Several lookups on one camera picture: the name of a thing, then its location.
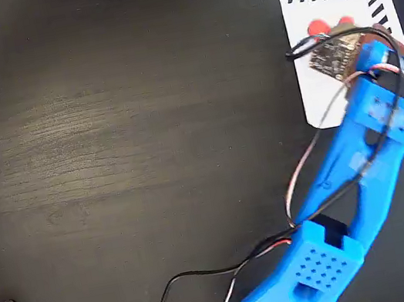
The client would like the red turtle toy silver shell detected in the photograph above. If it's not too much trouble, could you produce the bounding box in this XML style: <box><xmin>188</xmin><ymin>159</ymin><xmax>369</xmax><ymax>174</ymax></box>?
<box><xmin>305</xmin><ymin>12</ymin><xmax>359</xmax><ymax>40</ymax></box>

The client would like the white paper with striped border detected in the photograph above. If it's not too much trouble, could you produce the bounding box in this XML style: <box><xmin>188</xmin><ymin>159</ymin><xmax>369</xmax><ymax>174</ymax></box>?
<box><xmin>278</xmin><ymin>0</ymin><xmax>404</xmax><ymax>133</ymax></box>

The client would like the bare camera circuit board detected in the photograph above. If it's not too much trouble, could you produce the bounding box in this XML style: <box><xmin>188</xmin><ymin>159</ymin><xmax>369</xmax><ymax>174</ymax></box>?
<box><xmin>302</xmin><ymin>23</ymin><xmax>371</xmax><ymax>88</ymax></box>

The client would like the white red servo wire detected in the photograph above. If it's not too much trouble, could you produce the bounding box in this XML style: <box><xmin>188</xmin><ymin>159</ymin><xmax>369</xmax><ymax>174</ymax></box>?
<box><xmin>172</xmin><ymin>58</ymin><xmax>404</xmax><ymax>302</ymax></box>

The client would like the black camera cable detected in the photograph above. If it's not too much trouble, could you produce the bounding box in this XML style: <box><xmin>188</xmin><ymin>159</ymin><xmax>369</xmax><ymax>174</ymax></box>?
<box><xmin>95</xmin><ymin>18</ymin><xmax>404</xmax><ymax>302</ymax></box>

